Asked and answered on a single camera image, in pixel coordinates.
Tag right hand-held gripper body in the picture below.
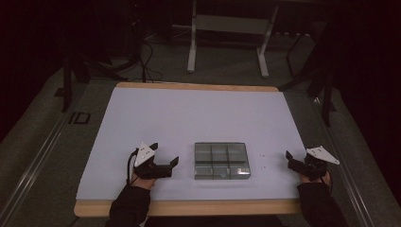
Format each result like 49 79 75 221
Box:
297 145 341 183

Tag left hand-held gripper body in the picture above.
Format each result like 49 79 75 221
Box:
133 141 173 181

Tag clear plastic compartment box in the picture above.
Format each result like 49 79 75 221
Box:
193 141 253 181

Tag person's right hand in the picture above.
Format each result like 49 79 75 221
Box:
299 170 333 187

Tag person's left hand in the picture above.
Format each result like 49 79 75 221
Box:
131 172 158 191

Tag wooden table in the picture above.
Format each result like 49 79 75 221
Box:
73 81 303 218

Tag white table mat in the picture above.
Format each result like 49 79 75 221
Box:
76 86 307 201

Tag black tripod stand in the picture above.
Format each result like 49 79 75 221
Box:
278 67 338 128
54 46 130 114

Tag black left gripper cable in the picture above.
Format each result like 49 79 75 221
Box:
126 148 140 185

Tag metal floor rail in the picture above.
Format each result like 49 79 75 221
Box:
310 96 376 227
0 82 90 227

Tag black floor cables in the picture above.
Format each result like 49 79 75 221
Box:
137 37 165 83

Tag white metal desk frame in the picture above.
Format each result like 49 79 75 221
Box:
186 0 280 79

